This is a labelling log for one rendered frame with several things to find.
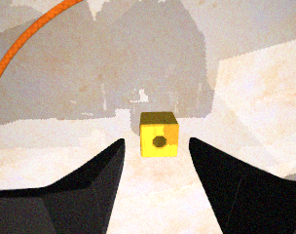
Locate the yellow wooden block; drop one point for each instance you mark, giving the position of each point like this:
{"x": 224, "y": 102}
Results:
{"x": 158, "y": 134}

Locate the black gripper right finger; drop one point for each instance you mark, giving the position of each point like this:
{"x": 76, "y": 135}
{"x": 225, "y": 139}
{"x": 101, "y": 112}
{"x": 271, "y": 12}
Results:
{"x": 244, "y": 198}

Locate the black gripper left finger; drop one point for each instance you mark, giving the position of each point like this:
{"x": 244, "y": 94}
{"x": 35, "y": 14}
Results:
{"x": 78, "y": 203}

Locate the orange string with tan wooden stick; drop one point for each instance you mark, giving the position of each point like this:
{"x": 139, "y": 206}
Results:
{"x": 43, "y": 20}

